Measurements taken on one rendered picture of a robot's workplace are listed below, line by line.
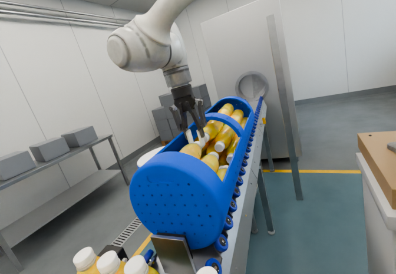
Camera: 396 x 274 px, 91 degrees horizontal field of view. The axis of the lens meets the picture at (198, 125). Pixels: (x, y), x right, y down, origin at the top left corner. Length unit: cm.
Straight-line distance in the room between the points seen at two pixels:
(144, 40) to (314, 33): 507
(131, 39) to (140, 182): 36
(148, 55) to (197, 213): 41
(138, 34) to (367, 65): 531
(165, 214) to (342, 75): 524
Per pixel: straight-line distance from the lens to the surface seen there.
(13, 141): 376
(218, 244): 61
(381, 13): 559
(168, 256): 61
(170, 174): 51
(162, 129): 465
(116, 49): 51
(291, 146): 196
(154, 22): 52
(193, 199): 52
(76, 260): 57
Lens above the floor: 141
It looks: 14 degrees down
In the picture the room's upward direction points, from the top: 16 degrees counter-clockwise
